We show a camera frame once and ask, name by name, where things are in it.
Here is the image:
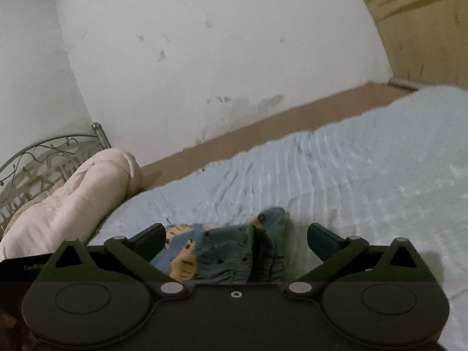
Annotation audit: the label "plywood wardrobe panel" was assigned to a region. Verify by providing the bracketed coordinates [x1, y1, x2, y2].
[363, 0, 468, 88]

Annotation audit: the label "light blue deer bedspread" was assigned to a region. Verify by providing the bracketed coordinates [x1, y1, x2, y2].
[93, 86, 467, 350]

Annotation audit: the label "grey metal headboard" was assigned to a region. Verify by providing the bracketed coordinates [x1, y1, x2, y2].
[1, 122, 111, 235]

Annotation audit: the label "blue orange patterned pants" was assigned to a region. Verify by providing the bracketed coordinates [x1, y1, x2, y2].
[150, 207, 287, 284]

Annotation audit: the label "brown wooden bed frame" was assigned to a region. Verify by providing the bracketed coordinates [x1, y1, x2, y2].
[141, 82, 416, 191]

